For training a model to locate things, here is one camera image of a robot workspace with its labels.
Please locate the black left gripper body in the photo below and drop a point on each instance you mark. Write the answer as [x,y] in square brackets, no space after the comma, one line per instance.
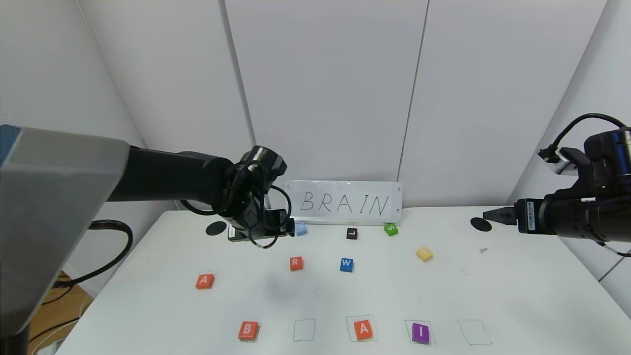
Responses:
[279,219]

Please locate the green letter S block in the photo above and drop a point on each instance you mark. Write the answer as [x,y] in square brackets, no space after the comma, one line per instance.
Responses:
[391,229]

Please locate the blue letter W block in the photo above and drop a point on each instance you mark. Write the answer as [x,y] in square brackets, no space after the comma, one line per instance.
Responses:
[346,265]

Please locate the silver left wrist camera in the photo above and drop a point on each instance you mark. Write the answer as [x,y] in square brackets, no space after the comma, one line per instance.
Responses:
[237,231]

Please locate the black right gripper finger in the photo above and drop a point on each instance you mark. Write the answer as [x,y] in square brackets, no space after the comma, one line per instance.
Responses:
[505,217]

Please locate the purple letter I block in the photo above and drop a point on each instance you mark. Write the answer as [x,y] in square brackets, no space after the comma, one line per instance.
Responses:
[420,333]

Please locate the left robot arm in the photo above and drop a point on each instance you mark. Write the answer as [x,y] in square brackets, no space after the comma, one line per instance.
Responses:
[148,175]

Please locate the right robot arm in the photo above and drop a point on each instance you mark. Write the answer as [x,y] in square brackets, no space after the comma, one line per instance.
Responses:
[591,219]

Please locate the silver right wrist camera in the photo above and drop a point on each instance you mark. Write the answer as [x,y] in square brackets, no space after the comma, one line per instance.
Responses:
[562,161]

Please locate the black round table grommet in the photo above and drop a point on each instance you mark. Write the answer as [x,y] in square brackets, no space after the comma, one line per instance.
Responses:
[216,228]
[480,224]

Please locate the orange letter B block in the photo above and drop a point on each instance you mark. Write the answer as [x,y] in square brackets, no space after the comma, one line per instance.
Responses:
[248,331]

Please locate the yellow letter N block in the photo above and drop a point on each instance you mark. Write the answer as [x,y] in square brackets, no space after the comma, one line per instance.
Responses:
[424,254]

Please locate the orange letter A block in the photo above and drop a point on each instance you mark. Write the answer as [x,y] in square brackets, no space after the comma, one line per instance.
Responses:
[363,330]
[204,281]

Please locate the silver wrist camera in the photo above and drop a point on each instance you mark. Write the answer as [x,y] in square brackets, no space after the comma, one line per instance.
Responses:
[562,161]
[237,231]

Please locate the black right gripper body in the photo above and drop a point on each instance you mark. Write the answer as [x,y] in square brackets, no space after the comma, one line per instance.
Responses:
[528,215]

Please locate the light blue letter F block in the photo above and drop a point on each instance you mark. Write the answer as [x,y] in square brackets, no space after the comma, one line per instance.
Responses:
[300,229]

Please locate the orange letter R block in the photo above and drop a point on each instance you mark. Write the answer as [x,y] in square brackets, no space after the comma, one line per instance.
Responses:
[296,263]

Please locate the black letter L block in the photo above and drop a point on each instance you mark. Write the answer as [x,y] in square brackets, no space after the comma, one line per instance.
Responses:
[352,233]

